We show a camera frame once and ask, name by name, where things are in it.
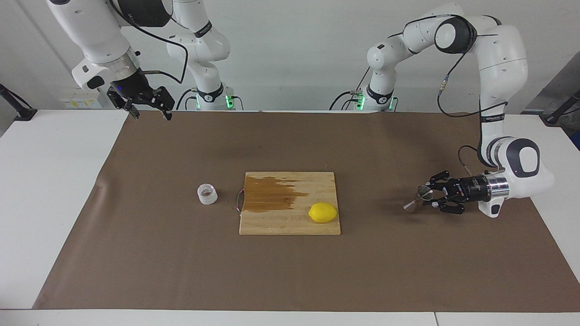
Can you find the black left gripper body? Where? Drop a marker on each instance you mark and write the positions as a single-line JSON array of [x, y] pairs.
[[469, 190]]

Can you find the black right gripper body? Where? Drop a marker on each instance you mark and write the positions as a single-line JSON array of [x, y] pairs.
[[133, 88]]

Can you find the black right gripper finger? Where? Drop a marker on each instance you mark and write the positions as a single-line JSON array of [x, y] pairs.
[[165, 102], [130, 107]]

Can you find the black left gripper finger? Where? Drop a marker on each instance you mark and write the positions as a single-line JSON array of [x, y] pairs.
[[442, 179], [453, 207]]

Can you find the steel double jigger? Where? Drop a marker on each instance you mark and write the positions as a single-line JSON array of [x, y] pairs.
[[425, 194]]

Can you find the small clear plastic cup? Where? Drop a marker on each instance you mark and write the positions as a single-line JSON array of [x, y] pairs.
[[207, 199]]

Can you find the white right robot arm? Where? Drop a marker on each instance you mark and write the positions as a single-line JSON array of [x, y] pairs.
[[99, 36]]

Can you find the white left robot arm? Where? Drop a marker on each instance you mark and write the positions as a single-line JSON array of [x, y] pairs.
[[500, 54]]

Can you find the white socket box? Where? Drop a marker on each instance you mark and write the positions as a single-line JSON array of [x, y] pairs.
[[81, 102]]

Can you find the black clamp stand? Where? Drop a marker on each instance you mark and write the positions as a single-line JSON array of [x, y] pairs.
[[25, 114], [553, 118]]

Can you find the blue object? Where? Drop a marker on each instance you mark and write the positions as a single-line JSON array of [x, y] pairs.
[[577, 138]]

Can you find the yellow lemon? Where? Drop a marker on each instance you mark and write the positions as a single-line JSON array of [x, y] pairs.
[[322, 213]]

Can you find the wooden cutting board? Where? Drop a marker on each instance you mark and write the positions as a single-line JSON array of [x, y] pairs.
[[290, 222]]

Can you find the brown paper table mat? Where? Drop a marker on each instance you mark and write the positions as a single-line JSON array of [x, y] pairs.
[[181, 271]]

